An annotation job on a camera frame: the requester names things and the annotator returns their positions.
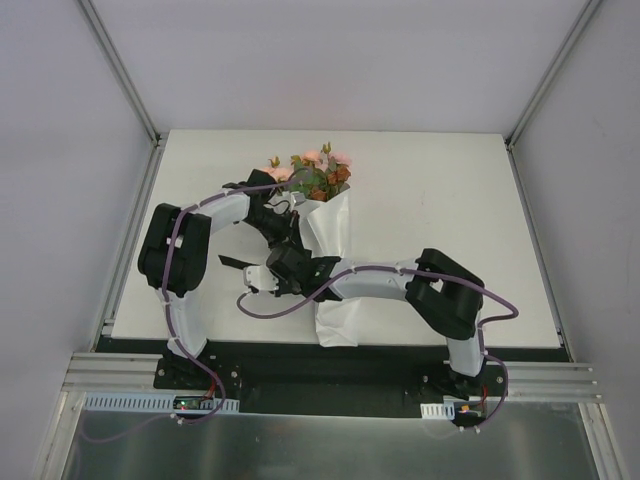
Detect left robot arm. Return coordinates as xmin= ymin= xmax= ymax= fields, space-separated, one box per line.
xmin=137 ymin=170 xmax=310 ymax=389

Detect peach rose stem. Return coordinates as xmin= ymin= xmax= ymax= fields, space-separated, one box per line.
xmin=329 ymin=152 xmax=352 ymax=168
xmin=262 ymin=156 xmax=294 ymax=183

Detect black printed ribbon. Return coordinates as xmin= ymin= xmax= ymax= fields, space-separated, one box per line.
xmin=218 ymin=255 xmax=269 ymax=272

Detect right cable duct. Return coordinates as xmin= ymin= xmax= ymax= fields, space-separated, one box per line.
xmin=420 ymin=402 xmax=455 ymax=421

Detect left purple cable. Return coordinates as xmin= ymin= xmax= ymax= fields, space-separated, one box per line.
xmin=159 ymin=167 xmax=314 ymax=426

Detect pink rose stem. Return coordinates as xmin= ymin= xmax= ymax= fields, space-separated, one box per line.
xmin=290 ymin=142 xmax=332 ymax=171

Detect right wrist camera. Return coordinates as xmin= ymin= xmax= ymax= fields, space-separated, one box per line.
xmin=243 ymin=265 xmax=279 ymax=295

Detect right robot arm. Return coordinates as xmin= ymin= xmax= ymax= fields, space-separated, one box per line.
xmin=266 ymin=246 xmax=486 ymax=400

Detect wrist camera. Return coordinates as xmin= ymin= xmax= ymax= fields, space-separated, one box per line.
xmin=243 ymin=265 xmax=279 ymax=295
xmin=288 ymin=192 xmax=307 ymax=209

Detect aluminium rail profile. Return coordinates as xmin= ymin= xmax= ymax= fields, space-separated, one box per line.
xmin=62 ymin=335 xmax=602 ymax=403

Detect right aluminium frame post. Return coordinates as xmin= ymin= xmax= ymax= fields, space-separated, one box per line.
xmin=504 ymin=0 xmax=606 ymax=149

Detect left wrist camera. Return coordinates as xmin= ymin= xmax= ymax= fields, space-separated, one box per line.
xmin=288 ymin=192 xmax=307 ymax=209

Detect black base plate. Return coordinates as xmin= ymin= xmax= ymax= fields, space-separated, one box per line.
xmin=153 ymin=341 xmax=507 ymax=419

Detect cable duct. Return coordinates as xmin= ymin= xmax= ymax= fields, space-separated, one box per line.
xmin=84 ymin=392 xmax=240 ymax=415
xmin=420 ymin=402 xmax=455 ymax=421

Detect left cable duct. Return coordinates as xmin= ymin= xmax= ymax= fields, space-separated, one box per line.
xmin=84 ymin=392 xmax=240 ymax=415

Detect aluminium frame post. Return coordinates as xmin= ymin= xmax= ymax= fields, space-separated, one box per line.
xmin=504 ymin=0 xmax=606 ymax=149
xmin=75 ymin=0 xmax=162 ymax=146

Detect left aluminium frame post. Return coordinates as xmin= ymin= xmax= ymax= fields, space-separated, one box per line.
xmin=75 ymin=0 xmax=162 ymax=146

